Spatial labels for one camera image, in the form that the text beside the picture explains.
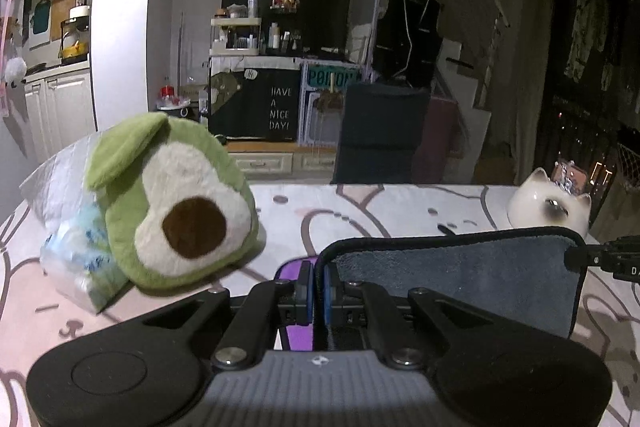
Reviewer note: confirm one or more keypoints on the black Have A Nice Day curtain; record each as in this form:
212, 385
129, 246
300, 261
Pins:
255, 104

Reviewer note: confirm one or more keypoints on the pink cartoon tablecloth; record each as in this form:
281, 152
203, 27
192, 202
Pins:
377, 305

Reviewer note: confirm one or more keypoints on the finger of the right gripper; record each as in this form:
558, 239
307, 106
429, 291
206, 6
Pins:
620, 257

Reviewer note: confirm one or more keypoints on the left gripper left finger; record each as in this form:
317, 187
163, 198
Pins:
304, 294

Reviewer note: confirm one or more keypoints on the white ceramic cat figurine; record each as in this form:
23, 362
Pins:
540, 202

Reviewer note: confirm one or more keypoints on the white drawer cabinet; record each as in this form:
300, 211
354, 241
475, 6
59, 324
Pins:
283, 162

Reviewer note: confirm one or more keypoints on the orange card sign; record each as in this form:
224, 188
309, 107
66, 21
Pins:
569, 177

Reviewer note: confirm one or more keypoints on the purple towel under gripper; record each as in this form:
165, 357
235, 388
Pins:
292, 337

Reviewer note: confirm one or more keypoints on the white tiered shelf rack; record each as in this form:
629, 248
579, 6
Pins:
235, 36

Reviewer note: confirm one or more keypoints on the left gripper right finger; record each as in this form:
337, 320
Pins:
333, 294

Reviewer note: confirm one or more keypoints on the green avocado plush toy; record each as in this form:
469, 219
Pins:
176, 206

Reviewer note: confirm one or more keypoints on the teal Paton sign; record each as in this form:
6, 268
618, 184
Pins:
324, 77

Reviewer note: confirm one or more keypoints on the dark blue chair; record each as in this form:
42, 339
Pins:
381, 129

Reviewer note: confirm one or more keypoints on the plastic bag of tissues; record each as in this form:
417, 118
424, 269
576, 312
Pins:
75, 254

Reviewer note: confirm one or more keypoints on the grey microfiber towel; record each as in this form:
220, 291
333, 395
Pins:
518, 274

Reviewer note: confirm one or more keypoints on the white kitchen base cabinet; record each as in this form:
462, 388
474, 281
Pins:
60, 110

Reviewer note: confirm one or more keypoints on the black jacket on rack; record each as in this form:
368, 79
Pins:
407, 43

